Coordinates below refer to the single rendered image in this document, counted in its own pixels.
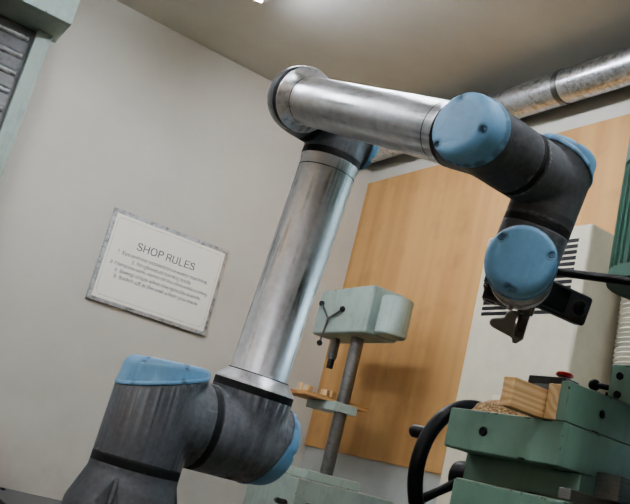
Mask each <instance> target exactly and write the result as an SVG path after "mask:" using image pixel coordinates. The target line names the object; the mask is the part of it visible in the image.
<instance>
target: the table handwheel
mask: <svg viewBox="0 0 630 504"><path fill-rule="evenodd" d="M480 402H481V401H477V400H460V401H456V402H453V403H451V404H449V405H447V406H445V407H443V408H442V409H440V410H439V411H438V412H437V413H436V414H435V415H434V416H433V417H432V418H431V419H430V420H429V421H428V422H427V424H426V425H425V427H424V428H423V430H422V431H421V433H420V435H419V437H418V439H417V441H416V443H415V446H414V448H413V451H412V455H411V458H410V463H409V468H408V476H407V495H408V503H409V504H424V503H426V502H428V501H430V500H432V499H434V498H436V497H438V496H440V495H443V494H445V493H447V492H450V491H452V488H453V483H454V479H455V478H457V477H459V478H463V475H464V470H465V464H466V461H456V462H455V463H454V464H453V465H452V466H451V468H450V470H449V473H448V482H446V483H444V484H442V485H440V486H438V487H436V488H434V489H431V490H429V491H426V492H424V493H423V476H424V469H425V464H426V460H427V457H428V454H429V451H430V449H431V446H432V444H433V442H434V440H435V439H436V437H437V435H438V434H439V433H440V431H441V430H442V429H443V428H444V427H445V426H446V425H447V424H448V422H449V417H450V412H451V408H453V407H455V408H463V409H473V408H474V407H475V406H476V404H477V403H480Z"/></svg>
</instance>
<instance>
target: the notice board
mask: <svg viewBox="0 0 630 504"><path fill-rule="evenodd" d="M228 254H229V251H227V250H224V249H222V248H219V247H217V246H214V245H211V244H209V243H206V242H204V241H201V240H199V239H196V238H193V237H191V236H188V235H186V234H183V233H181V232H178V231H175V230H173V229H170V228H168V227H165V226H162V225H160V224H157V223H155V222H152V221H150V220H147V219H144V218H142V217H139V216H137V215H134V214H132V213H129V212H126V211H124V210H121V209H119V208H116V207H115V208H114V211H113V214H112V217H111V220H110V223H109V226H108V229H107V233H106V236H105V239H104V242H103V245H102V248H101V251H100V254H99V257H98V260H97V263H96V266H95V269H94V272H93V275H92V279H91V282H90V285H89V288H88V291H87V294H86V297H85V298H87V299H90V300H93V301H97V302H100V303H103V304H106V305H109V306H112V307H115V308H118V309H121V310H124V311H127V312H130V313H134V314H137V315H140V316H143V317H146V318H149V319H152V320H155V321H158V322H161V323H164V324H167V325H170V326H174V327H177V328H180V329H183V330H186V331H189V332H192V333H195V334H198V335H201V336H205V335H206V332H207V328H208V325H209V321H210V318H211V314H212V311H213V307H214V304H215V300H216V297H217V293H218V290H219V286H220V283H221V279H222V276H223V272H224V269H225V265H226V261H227V258H228Z"/></svg>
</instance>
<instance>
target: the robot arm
mask: <svg viewBox="0 0 630 504"><path fill-rule="evenodd" d="M267 105H268V110H269V112H270V115H271V117H272V118H273V120H274V121H275V122H276V123H277V125H278V126H280V127H281V128H282V129H283V130H285V131H286V132H287V133H289V134H291V135H292V136H294V137H295V138H297V139H299V140H301V141H303V142H304V146H303V149H302V152H301V160H300V162H299V165H298V168H297V171H296V174H295V177H294V180H293V183H292V186H291V189H290V192H289V195H288V198H287V201H286V203H285V206H284V209H283V212H282V215H281V218H280V221H279V224H278V227H277V230H276V233H275V236H274V239H273V241H272V244H271V247H270V250H269V253H268V256H267V259H266V262H265V265H264V268H263V271H262V274H261V277H260V279H259V282H258V285H257V288H256V291H255V294H254V297H253V300H252V303H251V306H250V309H249V312H248V315H247V318H246V320H245V323H244V326H243V329H242V332H241V335H240V338H239V341H238V344H237V347H236V350H235V353H234V356H233V358H232V361H231V363H230V365H229V366H227V367H225V368H224V369H222V370H220V371H218V372H216V374H215V377H214V380H213V383H212V384H211V383H209V380H210V379H211V376H210V374H211V373H210V371H209V370H208V369H205V368H201V367H197V366H193V365H189V364H184V363H180V362H175V361H170V360H166V359H161V358H155V357H150V356H144V355H136V354H135V355H130V356H128V357H127V358H126V359H125V360H124V362H123V364H122V367H121V369H120V371H119V374H118V376H117V378H116V379H115V381H114V382H115V384H114V387H113V390H112V393H111V396H110V399H109V402H108V405H107V408H106V411H105V414H104V417H103V420H102V423H101V425H100V428H99V431H98V434H97V437H96V440H95V443H94V446H93V449H92V452H91V455H90V458H89V461H88V463H87V465H86V466H85V467H84V469H83V470H82V471H81V473H80V474H79V475H78V476H77V478H76V479H75V480H74V482H73V483H72V484H71V486H70V487H69V488H68V489H67V491H66V492H65V494H64V496H63V499H62V502H61V504H177V485H178V481H179V478H180V475H181V471H182V468H185V469H189V470H193V471H197V472H201V473H205V474H209V475H212V476H216V477H220V478H224V479H228V480H232V481H236V482H238V483H241V484H253V485H267V484H269V483H272V482H274V481H276V480H277V479H279V478H280V477H281V476H282V475H283V474H284V473H285V472H286V471H287V470H288V468H289V467H290V466H291V464H292V462H293V460H294V459H293V457H294V454H296V453H297V451H298V448H299V444H300V438H301V427H300V422H299V421H298V420H297V416H296V414H295V413H294V412H293V411H292V410H291V407H292V403H293V400H294V397H293V395H292V392H291V390H290V388H289V385H288V381H289V378H290V375H291V372H292V369H293V366H294V363H295V360H296V357H297V354H298V351H299V348H300V345H301V342H302V339H303V335H304V332H305V329H306V326H307V323H308V320H309V317H310V314H311V311H312V308H313V305H314V302H315V299H316V296H317V293H318V290H319V287H320V284H321V280H322V277H323V274H324V271H325V268H326V265H327V262H328V259H329V256H330V253H331V250H332V247H333V244H334V241H335V238H336V235H337V232H338V229H339V225H340V222H341V219H342V216H343V213H344V210H345V207H346V204H347V201H348V198H349V195H350V192H351V189H352V186H353V183H354V180H355V177H356V176H357V174H358V172H359V170H363V169H365V168H366V167H368V166H369V165H370V164H371V163H372V158H375V157H376V155H377V153H378V151H379V148H380V147H383V148H386V149H390V150H393V151H397V152H400V153H404V154H407V155H411V156H414V157H418V158H421V159H425V160H428V161H432V162H435V163H438V164H440V165H441V166H443V167H446V168H450V169H453V170H457V171H460V172H464V173H467V174H470V175H472V176H474V177H476V178H478V179H479V180H481V181H482V182H484V183H486V184H487V185H489V186H490V187H492V188H493V189H495V190H497V191H498V192H500V193H502V194H504V195H505V196H507V197H508V198H510V202H509V205H508V207H507V210H506V212H505V215H504V217H503V219H502V222H501V225H500V227H499V230H498V232H497V235H496V236H495V237H494V238H493V239H492V240H491V242H490V243H489V245H488V247H487V250H486V253H485V257H484V270H485V275H486V276H485V278H484V284H483V287H485V288H484V292H483V295H482V299H483V301H485V302H488V303H491V304H493V305H496V306H497V305H499V306H502V307H505V308H506V309H507V310H509V311H507V312H506V315H505V317H504V318H491V319H490V321H489V323H490V325H491V326H492V327H493V328H495V329H497V330H499V331H500V332H502V333H504V334H506V335H508V336H510V337H511V338H512V343H515V344H516V343H518V342H520V341H522V340H523V339H524V335H525V332H526V329H527V325H528V322H529V319H530V316H531V317H532V316H533V314H534V311H535V308H538V309H540V310H543V311H545V312H547V313H549V314H552V315H554V316H556V317H558V318H560V319H563V320H565V321H567V322H569V323H571V324H574V325H580V326H582V325H584V323H585V321H586V318H587V315H588V312H589V309H590V307H591V304H592V298H590V297H588V296H586V295H584V294H582V293H580V292H578V291H575V290H573V289H571V288H569V287H567V286H565V285H563V284H560V283H558V282H556V281H554V280H555V277H556V275H557V271H558V267H559V264H560V261H561V259H562V256H563V254H564V251H565V249H566V246H567V243H568V241H569V238H570V235H571V233H572V231H573V228H574V225H575V223H576V220H577V218H578V215H579V213H580V210H581V207H582V205H583V202H584V200H585V197H586V194H587V192H588V189H589V188H590V187H591V186H592V183H593V176H594V173H595V170H596V165H597V163H596V159H595V156H594V155H593V153H592V152H591V151H590V150H589V149H588V148H587V147H585V146H584V145H582V144H579V143H576V141H575V140H573V139H571V138H569V137H566V136H563V135H559V134H554V133H543V134H540V133H538V132H537V131H535V130H534V129H533V128H531V127H530V126H528V125H527V124H526V123H524V122H523V121H521V120H520V119H519V118H517V117H516V116H514V115H513V114H512V113H510V112H509V111H507V110H506V109H505V108H504V107H503V105H502V104H500V103H499V102H498V101H496V100H495V99H493V98H491V97H488V96H486V95H484V94H481V93H477V92H468V93H464V94H461V95H458V96H456V97H455V98H453V99H452V100H446V99H441V98H435V97H429V96H423V95H418V94H412V93H406V92H400V91H395V90H389V89H383V88H377V87H372V86H366V85H360V84H354V83H349V82H343V81H337V80H331V79H328V77H327V76H326V75H325V74H324V73H323V72H321V71H320V70H318V69H316V68H313V67H308V66H294V67H290V68H287V69H285V70H283V71H282V72H280V73H279V74H278V75H277V76H276V77H275V78H274V80H273V81H272V83H271V85H270V87H269V90H268V94H267ZM485 284H486V285H485ZM513 309H516V310H518V312H517V311H514V310H513ZM516 319H518V320H517V323H515V322H516Z"/></svg>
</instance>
